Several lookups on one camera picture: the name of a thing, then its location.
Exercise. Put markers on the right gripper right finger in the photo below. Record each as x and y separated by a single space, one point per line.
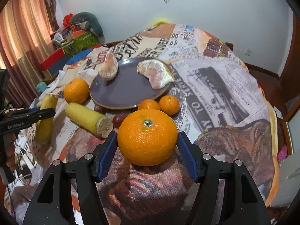
242 201

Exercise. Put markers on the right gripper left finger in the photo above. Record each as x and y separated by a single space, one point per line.
52 200

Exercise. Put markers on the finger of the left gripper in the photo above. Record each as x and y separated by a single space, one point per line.
25 118

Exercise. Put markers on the yellow corn piece short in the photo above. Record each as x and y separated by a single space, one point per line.
43 127

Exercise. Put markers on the yellow corn piece long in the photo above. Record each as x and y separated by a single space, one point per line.
95 122

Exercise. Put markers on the red grape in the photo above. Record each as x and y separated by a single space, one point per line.
98 109
118 119

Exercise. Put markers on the large orange plain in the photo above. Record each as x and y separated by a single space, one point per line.
77 91

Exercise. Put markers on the large orange with sticker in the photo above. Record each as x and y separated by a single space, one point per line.
147 137

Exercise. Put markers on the peeled pomelo wedge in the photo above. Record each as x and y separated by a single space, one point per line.
157 72

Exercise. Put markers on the person's left hand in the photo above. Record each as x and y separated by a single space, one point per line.
10 151

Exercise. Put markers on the teal plush toy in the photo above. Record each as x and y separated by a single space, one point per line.
41 87

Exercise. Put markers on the red long box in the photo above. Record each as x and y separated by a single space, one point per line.
52 59

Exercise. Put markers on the small mandarin left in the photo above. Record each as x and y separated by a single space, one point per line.
149 104

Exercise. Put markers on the small mandarin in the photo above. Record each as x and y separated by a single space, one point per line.
149 104
169 104

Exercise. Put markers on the purple ceramic plate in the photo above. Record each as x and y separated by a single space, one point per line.
126 90

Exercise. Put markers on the orange striped curtain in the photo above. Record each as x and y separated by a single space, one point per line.
25 44

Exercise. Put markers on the small mandarin right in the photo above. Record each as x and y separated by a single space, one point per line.
169 104

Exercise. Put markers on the green patterned gift box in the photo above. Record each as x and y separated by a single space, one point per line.
79 41

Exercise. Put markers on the newspaper print blanket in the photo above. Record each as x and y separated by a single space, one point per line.
222 110

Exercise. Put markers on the grey plush cushion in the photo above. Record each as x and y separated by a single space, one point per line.
88 22

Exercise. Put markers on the yellow fuzzy object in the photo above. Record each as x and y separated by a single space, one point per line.
160 21

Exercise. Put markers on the white wall socket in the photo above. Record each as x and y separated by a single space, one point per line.
248 52

